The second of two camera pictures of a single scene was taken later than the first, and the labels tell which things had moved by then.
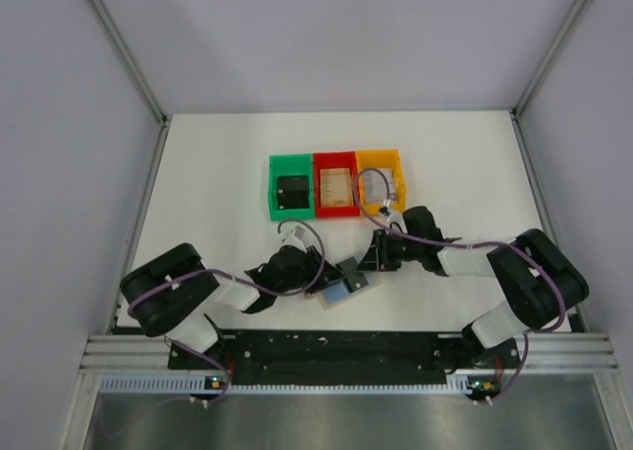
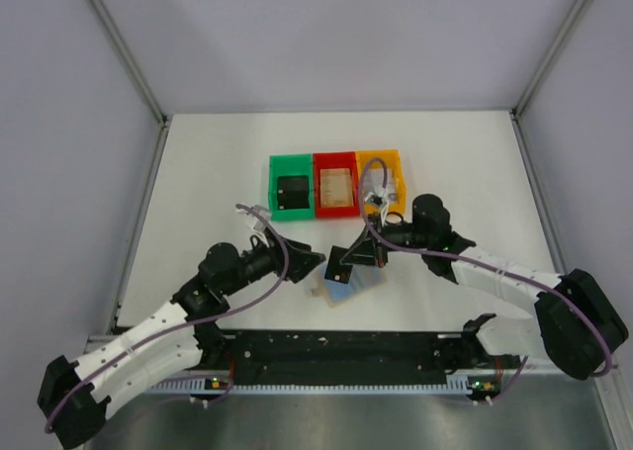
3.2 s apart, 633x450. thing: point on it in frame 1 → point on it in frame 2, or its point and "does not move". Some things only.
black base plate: x=345 y=357 does not move
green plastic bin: x=291 y=187 does not move
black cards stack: x=293 y=192 does not move
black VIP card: x=353 y=279 → x=336 y=270
